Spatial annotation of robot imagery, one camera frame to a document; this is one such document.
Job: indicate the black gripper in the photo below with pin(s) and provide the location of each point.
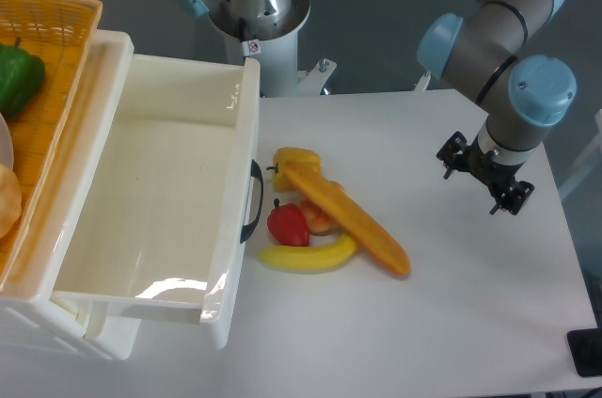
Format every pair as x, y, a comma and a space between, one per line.
509, 195

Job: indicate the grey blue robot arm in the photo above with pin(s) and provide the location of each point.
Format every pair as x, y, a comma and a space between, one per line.
523, 98

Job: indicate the long orange bread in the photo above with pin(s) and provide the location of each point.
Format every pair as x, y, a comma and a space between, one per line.
359, 224

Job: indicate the round bread roll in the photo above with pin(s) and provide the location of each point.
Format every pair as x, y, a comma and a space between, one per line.
11, 199

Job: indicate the yellow banana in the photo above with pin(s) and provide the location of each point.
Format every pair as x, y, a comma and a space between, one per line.
310, 259

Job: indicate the peach coloured fruit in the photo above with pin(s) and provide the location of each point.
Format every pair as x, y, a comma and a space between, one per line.
318, 221

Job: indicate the yellow bell pepper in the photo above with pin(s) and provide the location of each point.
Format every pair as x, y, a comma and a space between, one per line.
287, 157

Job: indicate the black device at table edge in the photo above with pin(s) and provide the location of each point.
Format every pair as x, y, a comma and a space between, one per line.
585, 348

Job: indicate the red bell pepper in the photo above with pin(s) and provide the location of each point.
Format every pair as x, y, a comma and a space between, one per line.
288, 225

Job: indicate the white open drawer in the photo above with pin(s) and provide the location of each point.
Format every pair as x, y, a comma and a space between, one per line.
158, 238

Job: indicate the orange woven basket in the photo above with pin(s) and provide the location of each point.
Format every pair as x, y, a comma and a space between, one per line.
60, 33

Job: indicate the green bell pepper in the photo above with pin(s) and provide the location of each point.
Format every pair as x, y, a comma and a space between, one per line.
22, 75

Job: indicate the white drawer cabinet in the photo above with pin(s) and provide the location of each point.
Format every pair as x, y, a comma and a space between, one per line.
31, 315

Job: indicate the white plate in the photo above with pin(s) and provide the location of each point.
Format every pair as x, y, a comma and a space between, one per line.
6, 145

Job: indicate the dark drawer handle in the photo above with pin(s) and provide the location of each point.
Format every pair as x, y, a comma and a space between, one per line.
254, 201

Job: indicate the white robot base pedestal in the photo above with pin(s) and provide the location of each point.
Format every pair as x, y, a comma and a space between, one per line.
267, 31

